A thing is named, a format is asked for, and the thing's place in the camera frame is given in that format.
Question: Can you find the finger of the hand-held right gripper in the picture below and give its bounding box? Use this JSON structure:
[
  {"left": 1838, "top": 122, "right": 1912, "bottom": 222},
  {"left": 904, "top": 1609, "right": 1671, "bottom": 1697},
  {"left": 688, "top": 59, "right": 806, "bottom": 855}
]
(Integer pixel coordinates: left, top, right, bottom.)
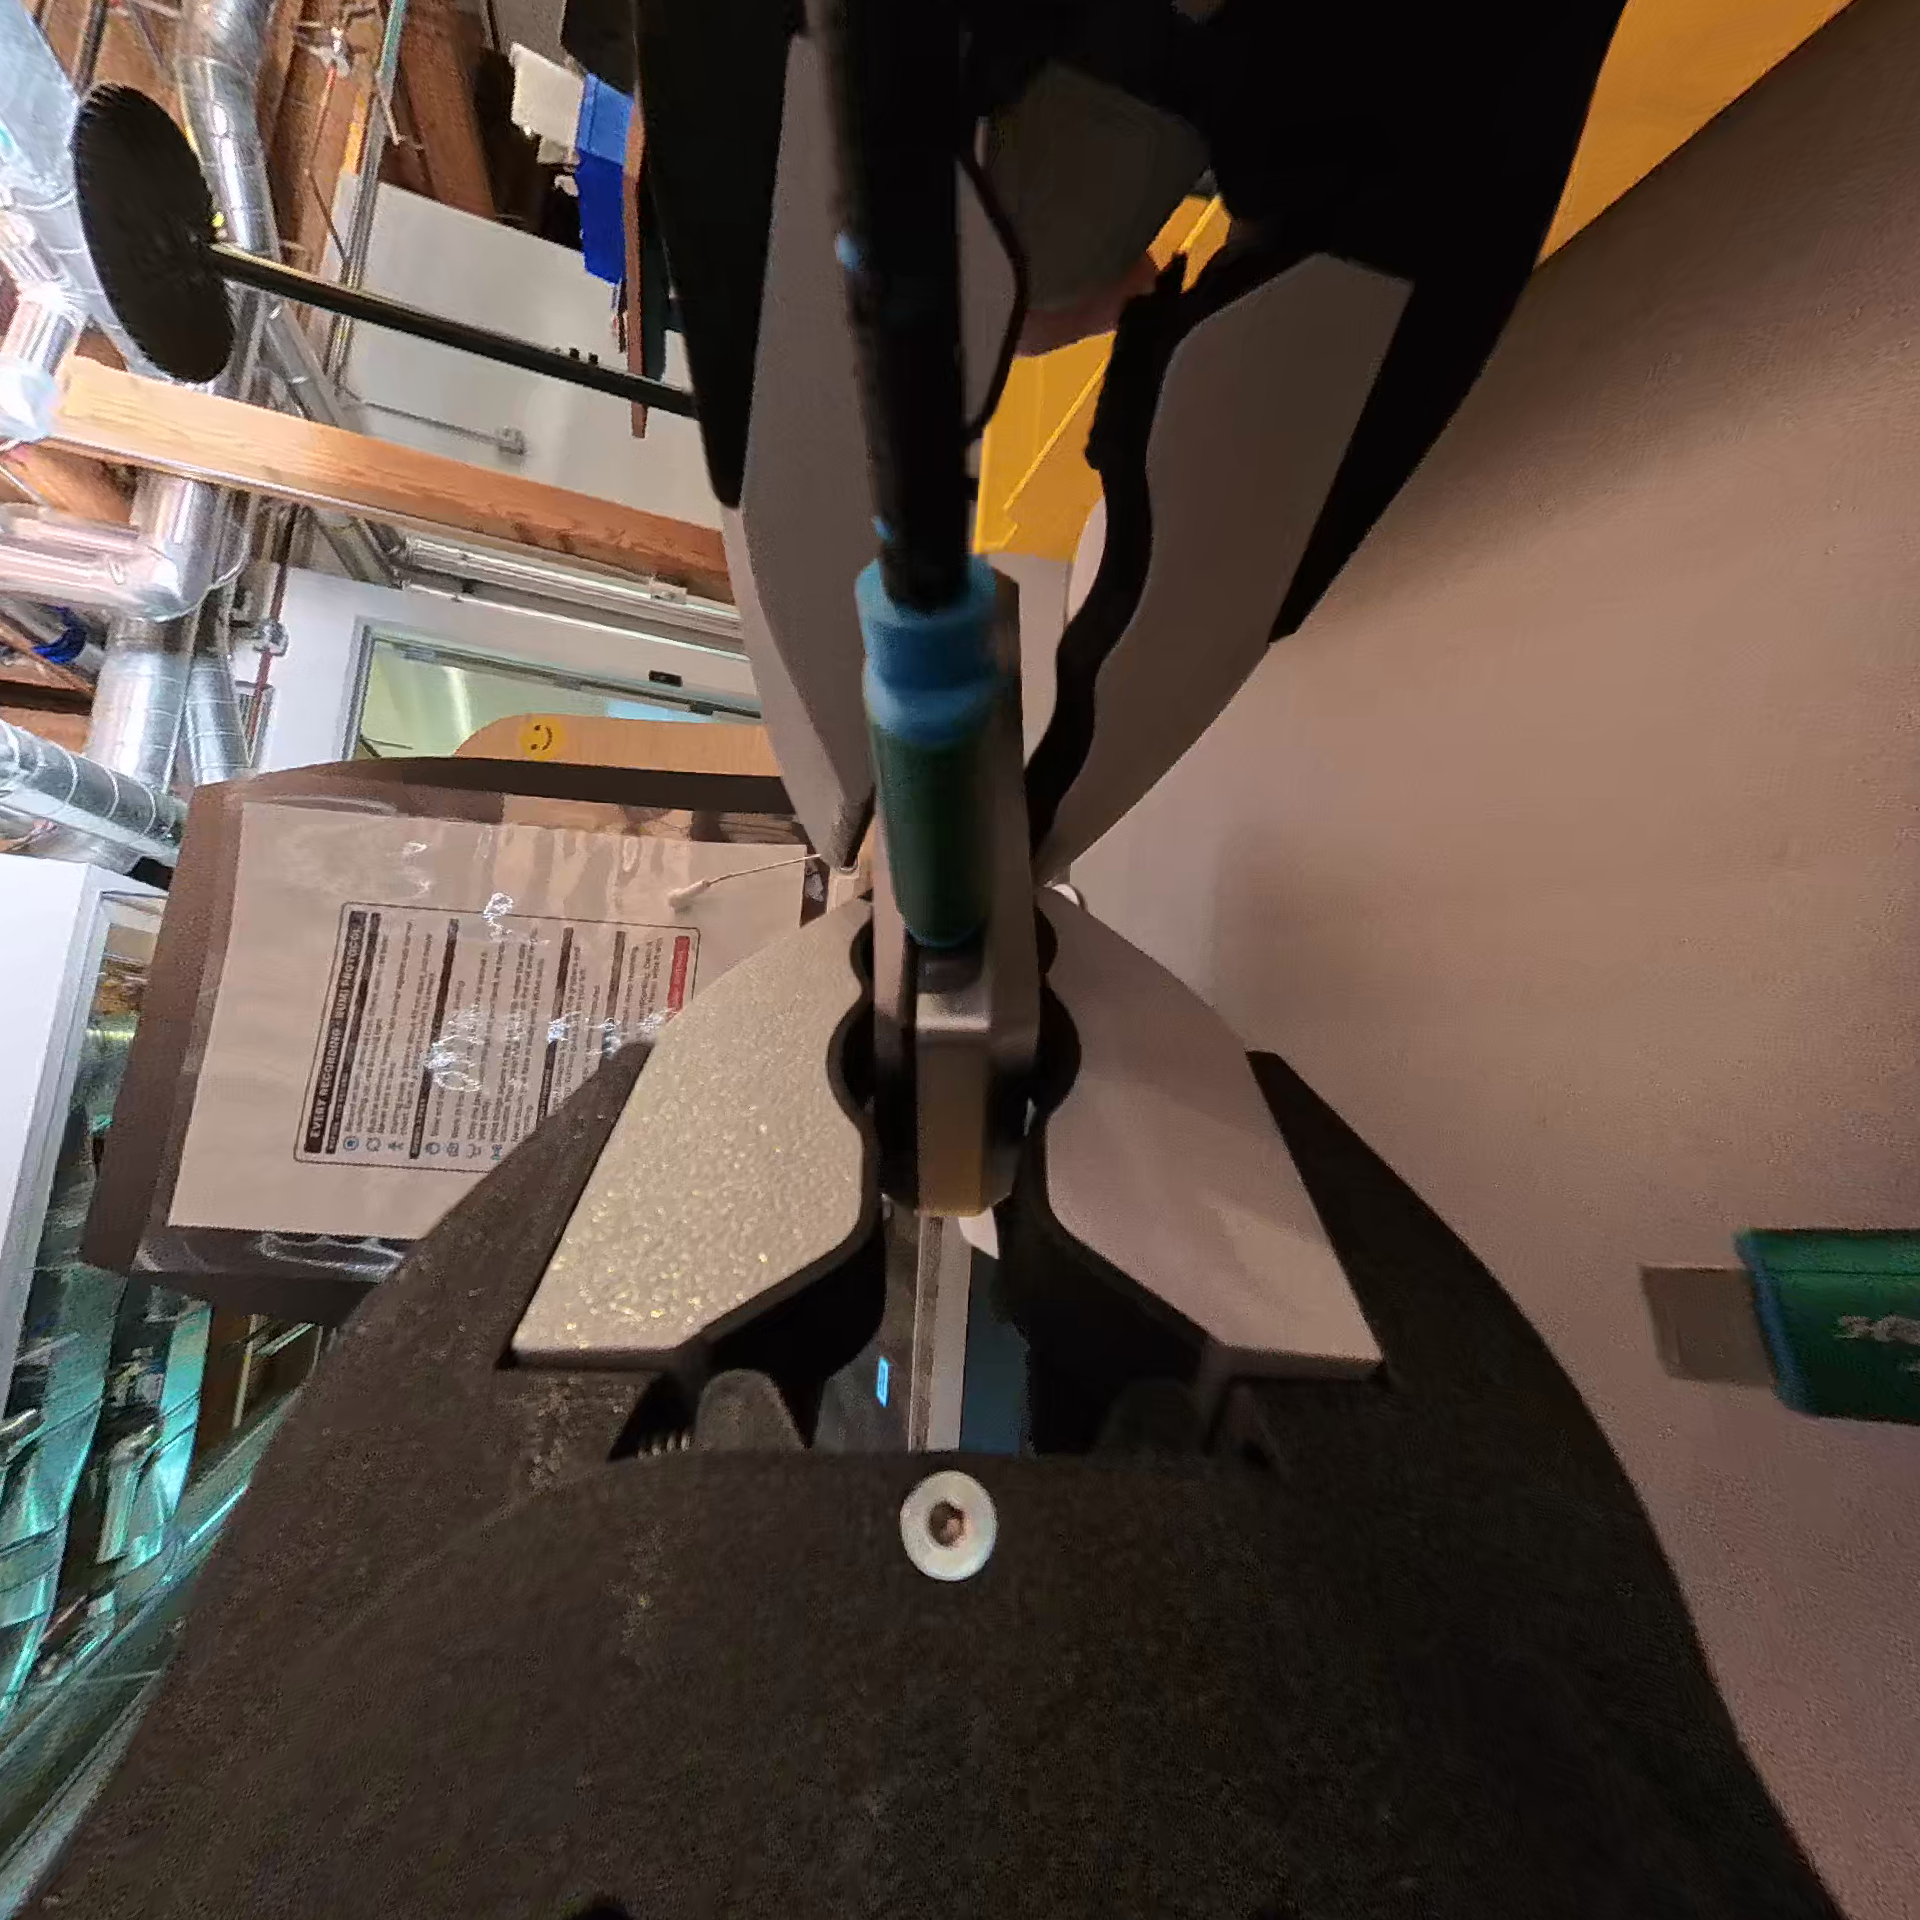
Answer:
[
  {"left": 720, "top": 0, "right": 1038, "bottom": 904},
  {"left": 1025, "top": 247, "right": 1419, "bottom": 904}
]

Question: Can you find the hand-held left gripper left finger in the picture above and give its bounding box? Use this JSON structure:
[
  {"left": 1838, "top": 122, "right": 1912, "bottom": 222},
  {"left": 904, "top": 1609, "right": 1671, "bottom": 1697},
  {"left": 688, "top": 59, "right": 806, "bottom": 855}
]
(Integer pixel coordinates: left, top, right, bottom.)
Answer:
[{"left": 507, "top": 897, "right": 889, "bottom": 1377}]

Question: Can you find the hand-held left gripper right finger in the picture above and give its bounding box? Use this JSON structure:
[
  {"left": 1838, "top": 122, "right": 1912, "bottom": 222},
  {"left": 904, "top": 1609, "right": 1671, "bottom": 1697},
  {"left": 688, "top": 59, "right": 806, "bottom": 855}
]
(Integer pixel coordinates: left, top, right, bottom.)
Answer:
[{"left": 1024, "top": 890, "right": 1384, "bottom": 1369}]

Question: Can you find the dark grey HDMI adapter box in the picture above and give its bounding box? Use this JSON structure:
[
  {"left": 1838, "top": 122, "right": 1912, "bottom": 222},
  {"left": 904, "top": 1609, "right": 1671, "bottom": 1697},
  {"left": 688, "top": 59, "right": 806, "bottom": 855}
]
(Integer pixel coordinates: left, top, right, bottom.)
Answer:
[{"left": 870, "top": 884, "right": 1051, "bottom": 1220}]

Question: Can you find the yellow plastic bin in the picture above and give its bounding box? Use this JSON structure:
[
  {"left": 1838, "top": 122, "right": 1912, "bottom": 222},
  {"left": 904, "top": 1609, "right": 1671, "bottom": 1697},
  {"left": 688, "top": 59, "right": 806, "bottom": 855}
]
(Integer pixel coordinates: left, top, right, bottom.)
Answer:
[{"left": 972, "top": 0, "right": 1862, "bottom": 561}]

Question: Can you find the white instruction sheet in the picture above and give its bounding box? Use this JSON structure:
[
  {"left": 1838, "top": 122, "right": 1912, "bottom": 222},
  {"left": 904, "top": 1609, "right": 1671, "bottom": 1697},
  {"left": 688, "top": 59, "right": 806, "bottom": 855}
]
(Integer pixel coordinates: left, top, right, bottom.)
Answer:
[{"left": 165, "top": 802, "right": 819, "bottom": 1249}]

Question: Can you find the wooden ceiling beam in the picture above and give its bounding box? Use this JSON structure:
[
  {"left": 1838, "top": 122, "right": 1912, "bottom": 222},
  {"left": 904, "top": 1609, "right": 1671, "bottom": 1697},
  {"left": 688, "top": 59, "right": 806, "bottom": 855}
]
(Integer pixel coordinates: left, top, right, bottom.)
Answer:
[{"left": 53, "top": 359, "right": 736, "bottom": 591}]

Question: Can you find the blue plastic bin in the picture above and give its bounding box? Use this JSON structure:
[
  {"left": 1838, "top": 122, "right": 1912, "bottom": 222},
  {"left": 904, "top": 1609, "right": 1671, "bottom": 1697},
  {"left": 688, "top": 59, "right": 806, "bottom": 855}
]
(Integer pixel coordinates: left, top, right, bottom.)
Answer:
[{"left": 574, "top": 72, "right": 640, "bottom": 283}]

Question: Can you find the wooden sign board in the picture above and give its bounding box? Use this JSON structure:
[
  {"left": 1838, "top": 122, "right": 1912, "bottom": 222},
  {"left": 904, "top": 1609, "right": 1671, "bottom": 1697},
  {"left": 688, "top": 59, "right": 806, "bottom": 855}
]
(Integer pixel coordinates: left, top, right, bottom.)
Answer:
[{"left": 81, "top": 718, "right": 841, "bottom": 1321}]

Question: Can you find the green USB drive on table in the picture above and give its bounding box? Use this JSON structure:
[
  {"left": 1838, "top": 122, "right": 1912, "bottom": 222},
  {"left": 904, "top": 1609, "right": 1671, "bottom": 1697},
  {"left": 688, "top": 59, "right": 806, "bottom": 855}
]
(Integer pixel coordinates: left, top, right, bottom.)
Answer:
[{"left": 1640, "top": 1228, "right": 1920, "bottom": 1424}]

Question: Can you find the black ribbed disc on pole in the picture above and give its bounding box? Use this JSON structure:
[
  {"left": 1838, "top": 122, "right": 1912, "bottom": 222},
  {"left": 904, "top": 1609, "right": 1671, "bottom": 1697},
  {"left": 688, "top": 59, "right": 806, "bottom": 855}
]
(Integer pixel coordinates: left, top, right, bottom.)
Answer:
[{"left": 67, "top": 83, "right": 703, "bottom": 425}]

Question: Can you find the silver ventilation duct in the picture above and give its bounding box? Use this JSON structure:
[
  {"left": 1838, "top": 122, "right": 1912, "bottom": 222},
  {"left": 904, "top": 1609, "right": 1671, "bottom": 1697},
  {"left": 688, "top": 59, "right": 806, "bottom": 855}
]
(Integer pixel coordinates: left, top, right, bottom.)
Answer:
[
  {"left": 0, "top": 450, "right": 256, "bottom": 888},
  {"left": 158, "top": 0, "right": 294, "bottom": 272}
]

